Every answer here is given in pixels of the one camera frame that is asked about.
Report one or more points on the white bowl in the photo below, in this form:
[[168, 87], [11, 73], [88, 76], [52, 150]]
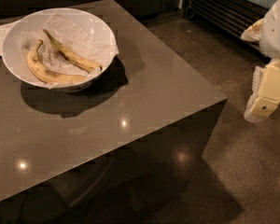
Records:
[[12, 54]]

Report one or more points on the spotted banana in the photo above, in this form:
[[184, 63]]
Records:
[[45, 75], [73, 58]]

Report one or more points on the black glass-door refrigerator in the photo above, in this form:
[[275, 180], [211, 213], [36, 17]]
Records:
[[232, 16]]

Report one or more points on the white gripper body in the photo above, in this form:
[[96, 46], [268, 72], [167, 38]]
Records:
[[276, 32]]

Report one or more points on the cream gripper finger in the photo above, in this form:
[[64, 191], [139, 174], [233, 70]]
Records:
[[265, 96], [252, 33]]

